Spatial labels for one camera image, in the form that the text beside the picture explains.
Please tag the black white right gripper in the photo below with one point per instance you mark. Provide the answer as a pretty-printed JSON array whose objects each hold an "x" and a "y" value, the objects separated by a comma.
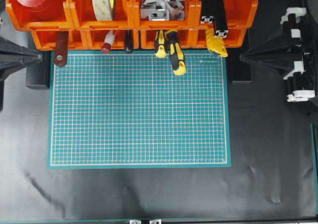
[{"x": 294, "y": 54}]

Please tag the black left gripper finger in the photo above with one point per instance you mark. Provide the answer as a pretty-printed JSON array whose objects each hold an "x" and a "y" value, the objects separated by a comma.
[{"x": 14, "y": 58}]

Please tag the yellow black screwdriver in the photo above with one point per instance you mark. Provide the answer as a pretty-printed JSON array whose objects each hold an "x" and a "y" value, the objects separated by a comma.
[
  {"x": 160, "y": 44},
  {"x": 176, "y": 54}
]

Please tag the orange container rack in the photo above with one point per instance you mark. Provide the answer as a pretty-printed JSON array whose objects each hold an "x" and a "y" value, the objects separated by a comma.
[{"x": 86, "y": 32}]

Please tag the black left stand base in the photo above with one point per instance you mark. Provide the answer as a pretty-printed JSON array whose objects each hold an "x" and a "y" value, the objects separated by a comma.
[{"x": 38, "y": 75}]

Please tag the black stand base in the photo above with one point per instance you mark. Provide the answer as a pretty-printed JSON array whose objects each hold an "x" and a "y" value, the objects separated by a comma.
[
  {"x": 38, "y": 75},
  {"x": 239, "y": 72}
]

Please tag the black right stand base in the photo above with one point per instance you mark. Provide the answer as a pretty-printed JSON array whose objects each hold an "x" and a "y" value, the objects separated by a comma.
[{"x": 239, "y": 72}]

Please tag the black aluminium extrusion right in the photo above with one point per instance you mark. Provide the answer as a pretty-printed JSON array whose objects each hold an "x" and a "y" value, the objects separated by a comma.
[{"x": 220, "y": 19}]

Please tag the black aluminium extrusion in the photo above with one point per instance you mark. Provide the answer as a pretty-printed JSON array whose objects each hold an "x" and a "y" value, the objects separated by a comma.
[
  {"x": 207, "y": 11},
  {"x": 220, "y": 19}
]

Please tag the yellow utility knife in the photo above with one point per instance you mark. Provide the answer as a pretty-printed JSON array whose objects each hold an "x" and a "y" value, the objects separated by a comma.
[{"x": 215, "y": 44}]

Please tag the black aluminium extrusion left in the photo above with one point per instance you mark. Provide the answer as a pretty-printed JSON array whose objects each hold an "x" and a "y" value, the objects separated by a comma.
[{"x": 207, "y": 11}]

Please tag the beige double-sided tape roll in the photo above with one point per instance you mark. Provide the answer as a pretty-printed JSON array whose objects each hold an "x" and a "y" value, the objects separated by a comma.
[{"x": 104, "y": 10}]

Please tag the green cutting mat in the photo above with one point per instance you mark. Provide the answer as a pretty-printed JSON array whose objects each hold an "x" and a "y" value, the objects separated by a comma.
[{"x": 131, "y": 111}]

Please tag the pile of aluminium brackets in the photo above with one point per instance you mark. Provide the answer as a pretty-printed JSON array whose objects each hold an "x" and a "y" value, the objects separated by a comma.
[{"x": 162, "y": 10}]

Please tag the dark red tool handle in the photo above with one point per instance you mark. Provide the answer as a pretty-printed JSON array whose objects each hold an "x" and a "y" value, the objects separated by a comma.
[{"x": 61, "y": 50}]

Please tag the dark brown tool handle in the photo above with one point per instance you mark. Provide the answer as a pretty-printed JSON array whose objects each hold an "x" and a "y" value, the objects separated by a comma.
[{"x": 128, "y": 42}]

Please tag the aluminium bracket bottom left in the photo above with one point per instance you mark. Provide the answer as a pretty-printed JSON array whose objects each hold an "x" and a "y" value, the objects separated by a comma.
[{"x": 135, "y": 222}]

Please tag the aluminium bracket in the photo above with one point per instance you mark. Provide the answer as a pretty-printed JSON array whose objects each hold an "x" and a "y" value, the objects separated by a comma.
[
  {"x": 157, "y": 221},
  {"x": 135, "y": 222}
]

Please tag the aluminium bracket bottom right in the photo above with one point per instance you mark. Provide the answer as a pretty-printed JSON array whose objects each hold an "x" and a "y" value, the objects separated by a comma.
[{"x": 157, "y": 221}]

